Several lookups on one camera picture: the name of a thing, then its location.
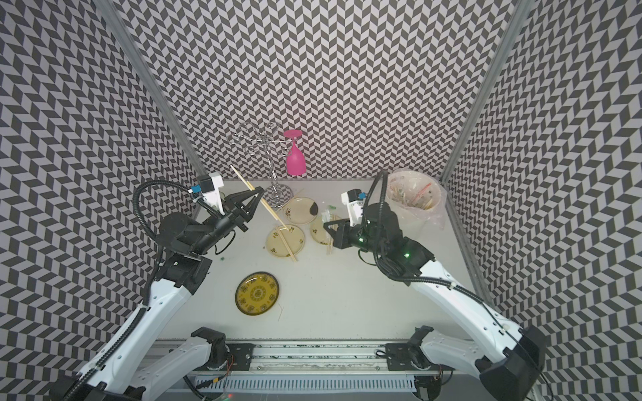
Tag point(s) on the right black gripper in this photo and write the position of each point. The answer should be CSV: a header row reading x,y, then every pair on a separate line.
x,y
343,236

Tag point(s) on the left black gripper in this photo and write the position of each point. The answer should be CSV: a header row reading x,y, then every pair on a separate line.
x,y
238,213

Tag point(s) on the chopsticks green label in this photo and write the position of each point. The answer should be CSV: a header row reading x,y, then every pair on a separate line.
x,y
266,206

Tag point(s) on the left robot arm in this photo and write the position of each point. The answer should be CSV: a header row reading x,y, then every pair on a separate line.
x,y
180,269

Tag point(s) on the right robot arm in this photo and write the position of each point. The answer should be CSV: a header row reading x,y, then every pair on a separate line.
x,y
507,358

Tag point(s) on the cream plate right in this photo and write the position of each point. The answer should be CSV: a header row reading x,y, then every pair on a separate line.
x,y
318,232

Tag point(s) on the metal glass holder stand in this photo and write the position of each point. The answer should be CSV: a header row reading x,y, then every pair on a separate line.
x,y
261,144

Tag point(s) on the cream plate with black spot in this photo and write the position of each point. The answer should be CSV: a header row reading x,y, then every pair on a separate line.
x,y
301,210

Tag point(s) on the pink plastic wine glass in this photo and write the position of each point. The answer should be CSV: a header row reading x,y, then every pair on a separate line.
x,y
295,161

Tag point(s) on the yellow green patterned plate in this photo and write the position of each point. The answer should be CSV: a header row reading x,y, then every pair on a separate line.
x,y
257,293

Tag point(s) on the white trash bucket with bag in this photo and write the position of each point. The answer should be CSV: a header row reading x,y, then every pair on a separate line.
x,y
418,200

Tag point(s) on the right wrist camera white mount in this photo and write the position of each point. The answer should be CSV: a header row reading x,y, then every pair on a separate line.
x,y
354,202

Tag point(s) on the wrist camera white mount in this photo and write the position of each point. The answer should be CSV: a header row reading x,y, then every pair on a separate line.
x,y
208,187
354,202

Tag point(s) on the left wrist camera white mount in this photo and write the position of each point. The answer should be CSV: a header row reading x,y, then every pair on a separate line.
x,y
208,187

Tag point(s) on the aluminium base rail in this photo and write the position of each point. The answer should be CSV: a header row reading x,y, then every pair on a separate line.
x,y
324,368

